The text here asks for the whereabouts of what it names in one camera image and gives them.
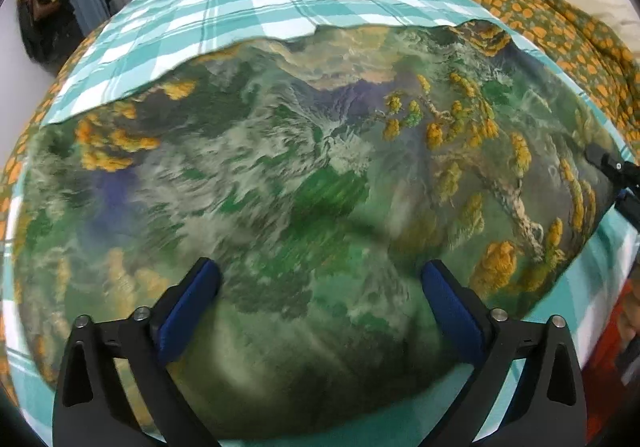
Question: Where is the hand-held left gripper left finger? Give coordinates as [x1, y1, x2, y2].
[52, 257, 223, 447]

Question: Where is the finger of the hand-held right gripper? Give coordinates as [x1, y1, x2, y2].
[615, 189, 640, 228]
[584, 143, 640, 188]

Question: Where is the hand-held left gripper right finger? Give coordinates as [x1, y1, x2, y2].
[420, 259, 588, 447]

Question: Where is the green landscape print shirt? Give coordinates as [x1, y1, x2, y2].
[12, 22, 621, 440]

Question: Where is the orange red cloth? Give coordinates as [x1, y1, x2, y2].
[585, 277, 640, 438]

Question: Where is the green blanket with orange dots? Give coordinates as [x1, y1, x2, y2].
[0, 0, 640, 248]

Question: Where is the teal checked bedsheet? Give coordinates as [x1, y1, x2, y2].
[0, 0, 640, 447]

